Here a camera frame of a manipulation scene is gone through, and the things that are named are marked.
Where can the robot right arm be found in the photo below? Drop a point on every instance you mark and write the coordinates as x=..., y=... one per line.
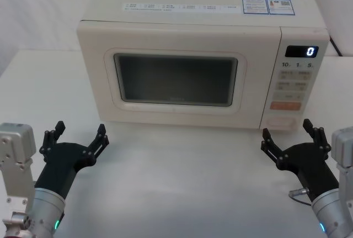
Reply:
x=343, y=166

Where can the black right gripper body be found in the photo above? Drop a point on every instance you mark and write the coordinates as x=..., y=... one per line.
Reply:
x=311, y=166

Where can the white table cloth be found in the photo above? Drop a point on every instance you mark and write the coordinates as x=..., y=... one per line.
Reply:
x=176, y=180

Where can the white curtain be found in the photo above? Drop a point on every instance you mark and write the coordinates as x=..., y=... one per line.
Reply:
x=41, y=9

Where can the cream microwave oven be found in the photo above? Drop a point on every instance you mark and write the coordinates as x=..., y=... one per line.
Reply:
x=176, y=42

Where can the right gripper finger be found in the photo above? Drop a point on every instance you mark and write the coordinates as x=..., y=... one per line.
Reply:
x=275, y=152
x=318, y=138

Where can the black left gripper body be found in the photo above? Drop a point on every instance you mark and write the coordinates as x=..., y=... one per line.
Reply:
x=62, y=163

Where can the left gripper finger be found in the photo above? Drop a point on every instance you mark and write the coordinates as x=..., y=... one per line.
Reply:
x=98, y=147
x=49, y=144

